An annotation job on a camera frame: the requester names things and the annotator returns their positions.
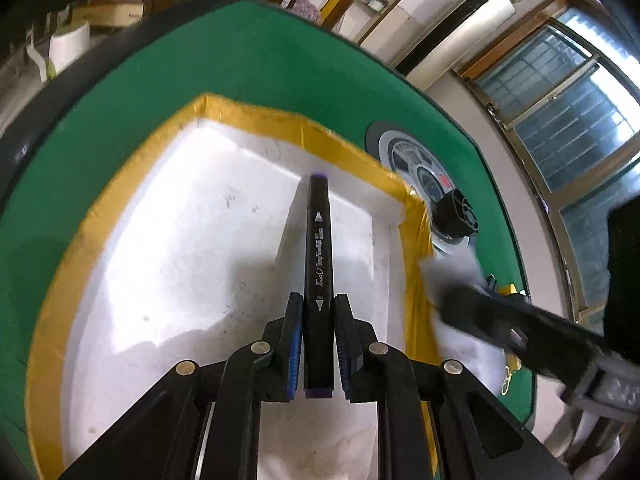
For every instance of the black marker purple cap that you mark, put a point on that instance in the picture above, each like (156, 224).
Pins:
(318, 240)

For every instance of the white foam box yellow tape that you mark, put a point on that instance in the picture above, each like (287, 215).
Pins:
(200, 240)

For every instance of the floral cloth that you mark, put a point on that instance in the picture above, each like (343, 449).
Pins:
(306, 9)

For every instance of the black square fan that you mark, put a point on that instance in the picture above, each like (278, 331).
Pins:
(457, 212)

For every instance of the white paper roll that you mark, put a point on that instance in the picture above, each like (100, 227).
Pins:
(70, 47)

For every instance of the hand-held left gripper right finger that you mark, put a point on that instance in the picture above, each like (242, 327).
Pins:
(342, 347)

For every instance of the standing air conditioner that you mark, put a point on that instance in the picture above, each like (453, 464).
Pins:
(465, 20)

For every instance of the round grey disc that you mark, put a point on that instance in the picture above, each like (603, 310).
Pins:
(400, 160)

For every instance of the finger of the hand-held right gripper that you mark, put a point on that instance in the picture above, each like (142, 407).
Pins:
(500, 317)

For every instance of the person's dark clothing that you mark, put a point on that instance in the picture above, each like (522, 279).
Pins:
(625, 270)

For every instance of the wooden framed window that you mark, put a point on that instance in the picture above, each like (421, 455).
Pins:
(565, 110)

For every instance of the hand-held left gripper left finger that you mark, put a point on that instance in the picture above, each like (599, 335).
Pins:
(295, 347)

